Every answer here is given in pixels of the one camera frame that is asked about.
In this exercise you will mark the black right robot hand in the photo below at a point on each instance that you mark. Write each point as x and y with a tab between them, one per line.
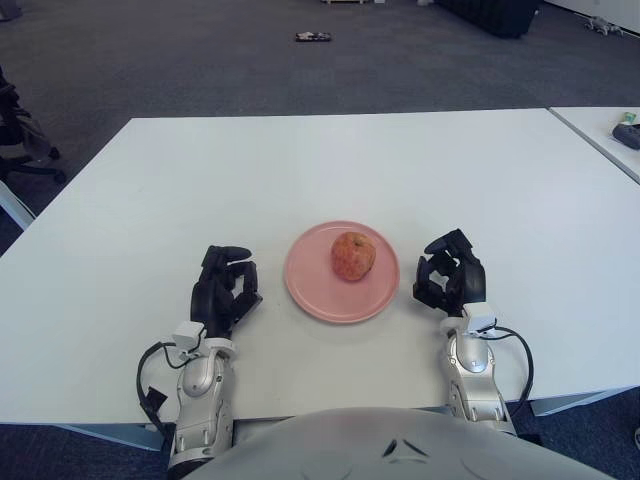
470	285

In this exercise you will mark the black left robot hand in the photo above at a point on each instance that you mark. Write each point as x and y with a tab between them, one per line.
215	300

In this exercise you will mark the red apple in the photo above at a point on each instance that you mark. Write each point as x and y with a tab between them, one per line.
352	257

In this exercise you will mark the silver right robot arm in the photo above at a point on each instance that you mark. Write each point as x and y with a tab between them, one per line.
472	370

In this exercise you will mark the pink round plate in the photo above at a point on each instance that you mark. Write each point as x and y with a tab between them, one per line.
310	285

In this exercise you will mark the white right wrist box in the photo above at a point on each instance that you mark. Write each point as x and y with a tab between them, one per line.
480	317

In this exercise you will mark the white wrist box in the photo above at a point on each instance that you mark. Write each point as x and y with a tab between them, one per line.
187	335
480	317

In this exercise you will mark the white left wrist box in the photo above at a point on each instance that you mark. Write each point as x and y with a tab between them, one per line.
187	335

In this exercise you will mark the grey robot torso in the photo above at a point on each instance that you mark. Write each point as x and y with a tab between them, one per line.
350	450

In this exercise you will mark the black handheld device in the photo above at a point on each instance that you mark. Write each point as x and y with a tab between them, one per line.
628	136

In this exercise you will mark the white furniture edge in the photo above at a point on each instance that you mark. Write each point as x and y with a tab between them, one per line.
15	202

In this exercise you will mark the green white package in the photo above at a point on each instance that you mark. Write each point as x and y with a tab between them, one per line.
631	118

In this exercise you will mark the black office chair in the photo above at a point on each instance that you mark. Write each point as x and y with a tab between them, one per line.
20	127

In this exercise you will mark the black box furniture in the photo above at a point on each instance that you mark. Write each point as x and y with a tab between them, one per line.
495	15

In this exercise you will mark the dark flat object on floor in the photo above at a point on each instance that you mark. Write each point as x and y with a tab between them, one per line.
313	36

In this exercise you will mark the small grey floor object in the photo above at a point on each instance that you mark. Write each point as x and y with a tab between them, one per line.
602	24

